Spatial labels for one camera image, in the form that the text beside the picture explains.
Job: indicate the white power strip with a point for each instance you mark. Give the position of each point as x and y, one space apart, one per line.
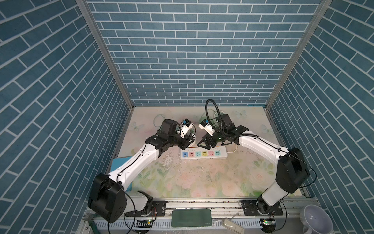
197 153

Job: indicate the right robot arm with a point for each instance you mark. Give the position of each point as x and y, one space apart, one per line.
291 169

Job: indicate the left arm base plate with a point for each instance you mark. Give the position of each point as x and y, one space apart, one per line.
157 208

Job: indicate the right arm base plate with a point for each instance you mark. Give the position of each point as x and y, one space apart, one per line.
248 207

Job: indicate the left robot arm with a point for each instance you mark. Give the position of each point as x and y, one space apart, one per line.
108 196

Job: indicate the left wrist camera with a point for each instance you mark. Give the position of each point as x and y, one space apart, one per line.
185 128

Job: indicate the blue sheet at left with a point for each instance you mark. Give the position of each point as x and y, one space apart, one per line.
117 162

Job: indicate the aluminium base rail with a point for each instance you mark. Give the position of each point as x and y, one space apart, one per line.
288 223

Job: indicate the white bowl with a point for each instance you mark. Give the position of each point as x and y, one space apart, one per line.
315 220

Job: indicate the green box on rail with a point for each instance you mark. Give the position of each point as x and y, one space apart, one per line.
182 218

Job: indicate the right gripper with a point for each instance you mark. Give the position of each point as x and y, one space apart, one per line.
205 138

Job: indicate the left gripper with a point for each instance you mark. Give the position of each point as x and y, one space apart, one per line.
185 141

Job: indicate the white small device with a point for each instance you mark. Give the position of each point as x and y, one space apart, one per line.
228 224

